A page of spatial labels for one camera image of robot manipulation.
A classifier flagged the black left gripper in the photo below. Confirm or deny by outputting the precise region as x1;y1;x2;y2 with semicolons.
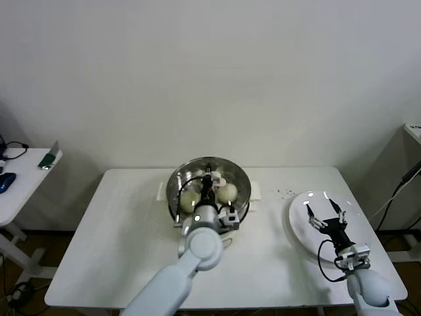
201;163;216;207

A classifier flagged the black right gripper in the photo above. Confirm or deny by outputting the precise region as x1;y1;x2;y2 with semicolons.
305;199;355;251

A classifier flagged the glass steamer lid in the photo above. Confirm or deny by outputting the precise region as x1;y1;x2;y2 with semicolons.
166;157;253;225

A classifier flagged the white steamed baozi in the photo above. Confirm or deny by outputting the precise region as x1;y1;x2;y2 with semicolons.
180;192;202;213
216;183;238;204

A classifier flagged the white round plate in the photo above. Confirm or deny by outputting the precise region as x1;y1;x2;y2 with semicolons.
288;190;373;265

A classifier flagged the white cabinet with label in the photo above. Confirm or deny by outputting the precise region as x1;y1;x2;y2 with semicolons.
403;123;421;146

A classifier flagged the white side table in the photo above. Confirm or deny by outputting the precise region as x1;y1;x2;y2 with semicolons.
0;147;63;280

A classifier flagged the blue computer mouse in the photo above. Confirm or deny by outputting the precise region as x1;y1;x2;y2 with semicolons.
0;171;17;194

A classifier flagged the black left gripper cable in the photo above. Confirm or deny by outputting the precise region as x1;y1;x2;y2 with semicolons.
175;177;207;228

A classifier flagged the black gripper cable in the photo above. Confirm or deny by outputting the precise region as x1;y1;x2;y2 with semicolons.
175;177;207;228
316;239;349;282

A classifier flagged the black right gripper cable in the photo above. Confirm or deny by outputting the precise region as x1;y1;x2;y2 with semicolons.
316;239;349;282

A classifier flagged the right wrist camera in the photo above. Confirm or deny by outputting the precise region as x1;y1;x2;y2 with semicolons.
341;245;372;269

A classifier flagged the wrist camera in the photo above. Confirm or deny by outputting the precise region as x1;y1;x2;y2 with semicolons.
218;206;241;231
341;245;372;269

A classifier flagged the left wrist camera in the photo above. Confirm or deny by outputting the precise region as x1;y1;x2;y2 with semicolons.
218;206;241;231

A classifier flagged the white hanging cable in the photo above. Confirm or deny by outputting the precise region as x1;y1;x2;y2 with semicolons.
368;189;401;221

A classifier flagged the black hanging cable with plug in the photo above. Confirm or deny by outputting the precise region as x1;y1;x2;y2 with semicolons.
376;163;421;231

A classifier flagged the black desk cable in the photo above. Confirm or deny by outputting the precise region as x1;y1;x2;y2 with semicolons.
3;140;30;161

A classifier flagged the black floor cable bundle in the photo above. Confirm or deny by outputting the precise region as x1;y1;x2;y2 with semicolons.
6;279;36;307

